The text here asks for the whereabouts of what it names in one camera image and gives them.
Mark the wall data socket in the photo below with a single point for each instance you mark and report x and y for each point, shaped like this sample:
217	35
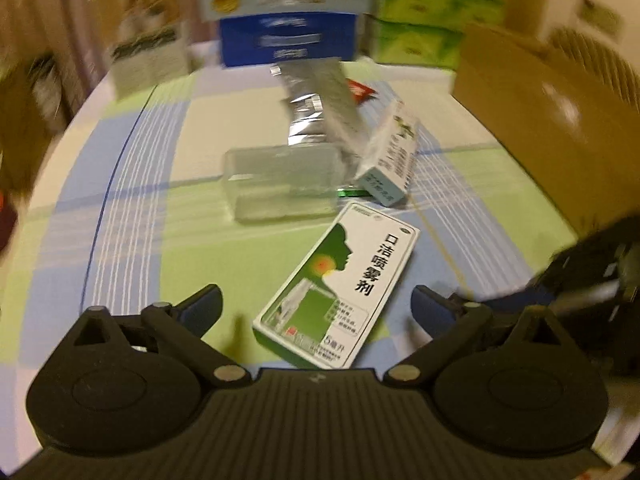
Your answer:
601	17

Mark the green tissue pack bundle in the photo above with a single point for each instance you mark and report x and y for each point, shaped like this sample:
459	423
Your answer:
425	33

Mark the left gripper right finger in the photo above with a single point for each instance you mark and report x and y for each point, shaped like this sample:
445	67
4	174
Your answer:
453	328

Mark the quilted beige chair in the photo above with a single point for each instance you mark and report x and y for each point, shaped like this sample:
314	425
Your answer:
599	60

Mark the white dinosaur medicine box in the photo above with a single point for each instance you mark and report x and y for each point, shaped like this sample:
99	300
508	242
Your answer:
386	168

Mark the pink curtain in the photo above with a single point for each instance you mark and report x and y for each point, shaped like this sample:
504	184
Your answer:
64	28

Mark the white humidifier product box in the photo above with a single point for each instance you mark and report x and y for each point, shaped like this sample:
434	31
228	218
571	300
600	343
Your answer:
144	42

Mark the green oral spray box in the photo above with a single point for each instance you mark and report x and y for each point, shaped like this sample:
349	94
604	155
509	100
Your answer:
326	309

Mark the red candy wrapper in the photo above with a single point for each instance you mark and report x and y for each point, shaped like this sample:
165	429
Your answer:
360	92

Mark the silver foil pouch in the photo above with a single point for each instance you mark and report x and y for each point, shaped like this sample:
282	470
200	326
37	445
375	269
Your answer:
321	105

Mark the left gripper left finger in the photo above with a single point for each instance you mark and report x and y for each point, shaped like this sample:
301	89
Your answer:
178	332

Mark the clear plastic floss box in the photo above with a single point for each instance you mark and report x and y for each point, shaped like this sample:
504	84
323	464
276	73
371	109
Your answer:
282	182

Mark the brown cardboard box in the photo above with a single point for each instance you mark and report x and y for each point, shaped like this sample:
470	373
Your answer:
571	133

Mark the dark blue milk carton box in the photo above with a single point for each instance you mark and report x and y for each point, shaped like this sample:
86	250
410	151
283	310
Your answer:
275	37

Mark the brown cardboard boxes stack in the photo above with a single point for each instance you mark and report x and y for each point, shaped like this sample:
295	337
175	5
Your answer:
34	110

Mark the checked tablecloth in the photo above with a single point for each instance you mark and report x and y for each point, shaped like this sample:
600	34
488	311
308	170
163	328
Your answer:
152	197

